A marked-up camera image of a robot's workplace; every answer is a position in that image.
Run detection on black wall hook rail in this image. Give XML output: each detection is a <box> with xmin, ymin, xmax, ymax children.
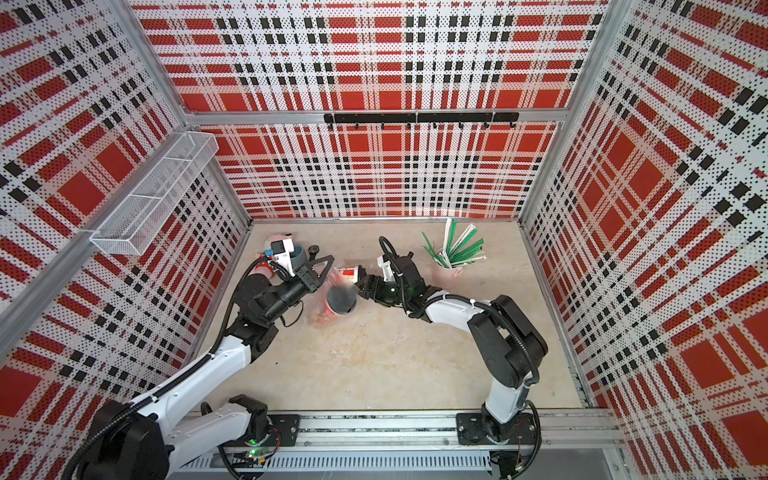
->
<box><xmin>323</xmin><ymin>111</ymin><xmax>520</xmax><ymax>127</ymax></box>

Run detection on clear plastic carrier bag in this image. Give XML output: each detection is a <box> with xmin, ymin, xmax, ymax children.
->
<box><xmin>309</xmin><ymin>265</ymin><xmax>365</xmax><ymax>328</ymax></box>

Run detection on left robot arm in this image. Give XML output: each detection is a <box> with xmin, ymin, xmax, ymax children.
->
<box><xmin>61</xmin><ymin>255</ymin><xmax>334</xmax><ymax>479</ymax></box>

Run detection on white wire mesh basket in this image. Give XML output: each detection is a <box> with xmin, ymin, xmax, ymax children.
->
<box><xmin>90</xmin><ymin>131</ymin><xmax>218</xmax><ymax>256</ymax></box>

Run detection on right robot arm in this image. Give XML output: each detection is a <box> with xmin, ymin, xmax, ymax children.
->
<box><xmin>355</xmin><ymin>253</ymin><xmax>548</xmax><ymax>444</ymax></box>

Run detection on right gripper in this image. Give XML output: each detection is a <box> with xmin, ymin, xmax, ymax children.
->
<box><xmin>352</xmin><ymin>273</ymin><xmax>410</xmax><ymax>308</ymax></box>

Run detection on pink straw holder cup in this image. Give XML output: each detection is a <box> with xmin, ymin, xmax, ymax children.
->
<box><xmin>431</xmin><ymin>263</ymin><xmax>464</xmax><ymax>291</ymax></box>

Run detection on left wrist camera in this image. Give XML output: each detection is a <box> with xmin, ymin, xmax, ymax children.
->
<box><xmin>269</xmin><ymin>238</ymin><xmax>294</xmax><ymax>277</ymax></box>

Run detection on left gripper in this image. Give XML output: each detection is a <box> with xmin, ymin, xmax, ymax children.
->
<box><xmin>262</xmin><ymin>255</ymin><xmax>333</xmax><ymax>324</ymax></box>

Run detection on pink plush pig toy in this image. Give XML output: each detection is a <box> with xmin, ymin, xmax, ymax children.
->
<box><xmin>255</xmin><ymin>233</ymin><xmax>295</xmax><ymax>278</ymax></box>

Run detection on teal ceramic cup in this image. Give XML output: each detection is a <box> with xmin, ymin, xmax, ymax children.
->
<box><xmin>290</xmin><ymin>244</ymin><xmax>307</xmax><ymax>271</ymax></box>

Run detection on green white wrapped straws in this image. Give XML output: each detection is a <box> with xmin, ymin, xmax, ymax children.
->
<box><xmin>422</xmin><ymin>218</ymin><xmax>487</xmax><ymax>270</ymax></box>

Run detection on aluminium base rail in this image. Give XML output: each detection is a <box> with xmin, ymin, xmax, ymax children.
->
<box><xmin>180</xmin><ymin>409</ymin><xmax>631</xmax><ymax>479</ymax></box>

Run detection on red milk tea cup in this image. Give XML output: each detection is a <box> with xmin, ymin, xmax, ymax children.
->
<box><xmin>313</xmin><ymin>285</ymin><xmax>358</xmax><ymax>325</ymax></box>
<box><xmin>337</xmin><ymin>265</ymin><xmax>367</xmax><ymax>288</ymax></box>

